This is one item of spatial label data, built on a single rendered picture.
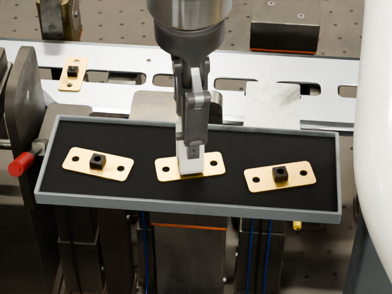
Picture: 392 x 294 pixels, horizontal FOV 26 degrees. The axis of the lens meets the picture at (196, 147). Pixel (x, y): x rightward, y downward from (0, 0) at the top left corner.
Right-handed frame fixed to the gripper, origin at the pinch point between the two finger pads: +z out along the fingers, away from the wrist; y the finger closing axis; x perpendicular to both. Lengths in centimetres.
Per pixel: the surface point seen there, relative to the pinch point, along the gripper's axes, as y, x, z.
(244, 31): 82, -26, 50
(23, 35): 89, 25, 50
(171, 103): 20.5, -0.5, 12.0
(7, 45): 48, 24, 20
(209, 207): -6.9, -1.2, 3.8
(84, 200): -3.1, 13.4, 4.2
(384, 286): -9.6, -25.0, 22.0
